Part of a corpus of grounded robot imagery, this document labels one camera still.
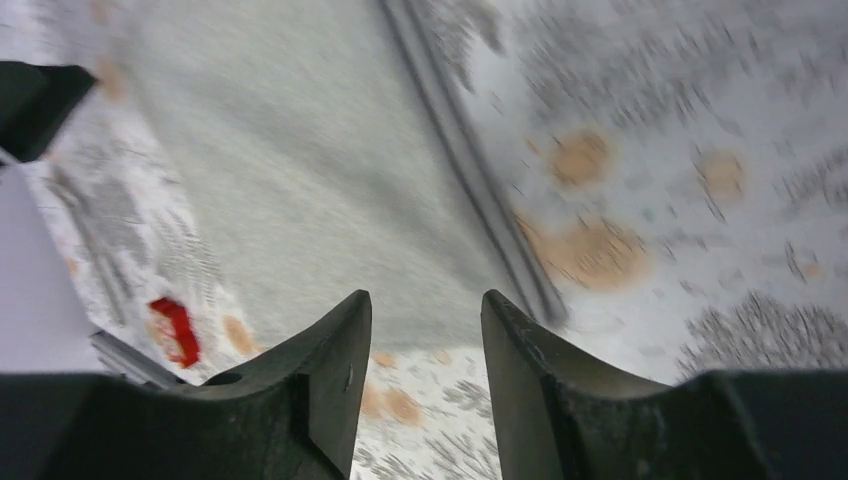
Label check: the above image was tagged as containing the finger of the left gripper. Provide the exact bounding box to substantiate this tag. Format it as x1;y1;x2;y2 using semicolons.
1;60;96;163

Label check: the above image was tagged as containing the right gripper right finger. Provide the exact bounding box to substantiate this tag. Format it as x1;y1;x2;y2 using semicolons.
481;290;847;479

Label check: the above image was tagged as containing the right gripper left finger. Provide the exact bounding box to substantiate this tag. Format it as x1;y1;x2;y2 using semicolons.
1;290;372;479

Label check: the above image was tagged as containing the grey cloth napkin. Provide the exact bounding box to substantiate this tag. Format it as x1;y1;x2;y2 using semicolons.
122;1;566;352

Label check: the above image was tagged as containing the red owl toy block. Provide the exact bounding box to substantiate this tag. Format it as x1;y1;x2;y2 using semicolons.
147;298;200;369

